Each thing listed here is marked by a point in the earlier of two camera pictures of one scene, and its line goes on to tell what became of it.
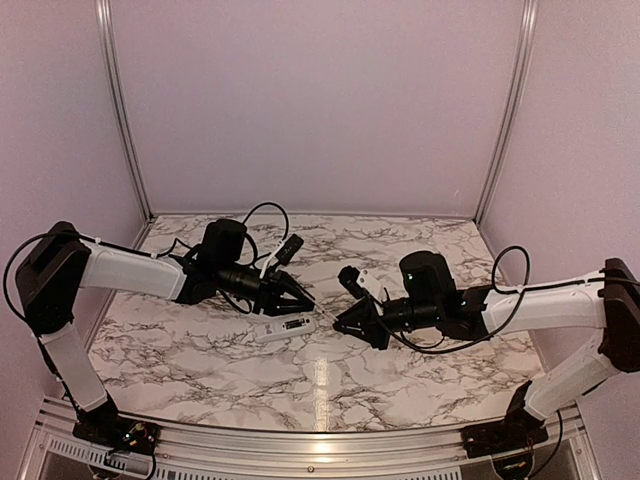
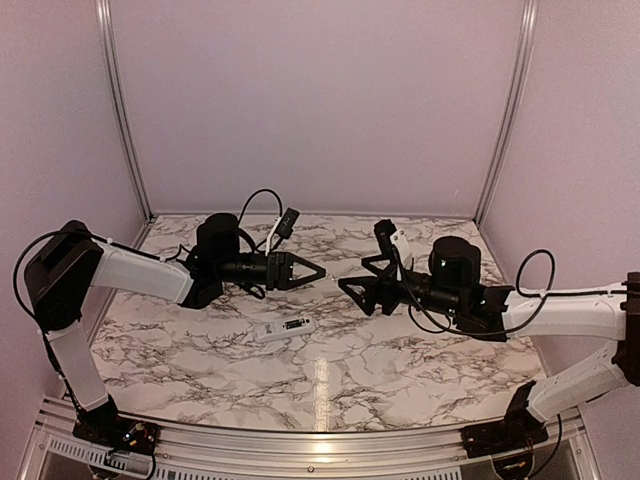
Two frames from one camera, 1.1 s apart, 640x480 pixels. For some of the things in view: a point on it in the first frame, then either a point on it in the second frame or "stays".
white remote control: (283, 329) stays
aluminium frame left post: (109, 63) stays
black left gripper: (268, 287) → (278, 274)
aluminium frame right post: (524, 50) stays
